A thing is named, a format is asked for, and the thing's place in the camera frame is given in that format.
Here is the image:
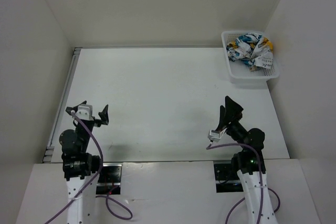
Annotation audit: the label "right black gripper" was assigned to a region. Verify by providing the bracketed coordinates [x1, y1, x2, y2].
[215, 95, 248, 150]

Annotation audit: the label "patterned white teal yellow shorts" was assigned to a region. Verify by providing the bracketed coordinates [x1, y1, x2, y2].
[226, 33, 274, 71]

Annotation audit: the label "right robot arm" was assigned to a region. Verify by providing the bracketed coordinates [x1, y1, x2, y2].
[211, 96, 278, 223]

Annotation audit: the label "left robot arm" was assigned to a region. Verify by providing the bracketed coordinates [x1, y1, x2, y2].
[59, 101, 109, 223]

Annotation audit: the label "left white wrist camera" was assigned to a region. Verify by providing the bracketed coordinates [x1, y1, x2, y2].
[71, 104, 93, 120]

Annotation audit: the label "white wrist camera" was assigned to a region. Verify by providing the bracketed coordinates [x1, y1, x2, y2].
[71, 104, 93, 120]
[208, 130, 222, 143]

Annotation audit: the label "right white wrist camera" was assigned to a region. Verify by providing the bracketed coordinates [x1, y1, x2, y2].
[208, 130, 222, 143]

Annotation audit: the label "aluminium table edge rail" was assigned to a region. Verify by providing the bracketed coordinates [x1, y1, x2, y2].
[42, 47, 82, 163]

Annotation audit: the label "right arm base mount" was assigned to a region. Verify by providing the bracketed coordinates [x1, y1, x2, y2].
[213, 161, 243, 193]

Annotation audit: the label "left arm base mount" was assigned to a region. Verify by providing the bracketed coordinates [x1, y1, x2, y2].
[96, 163, 122, 195]

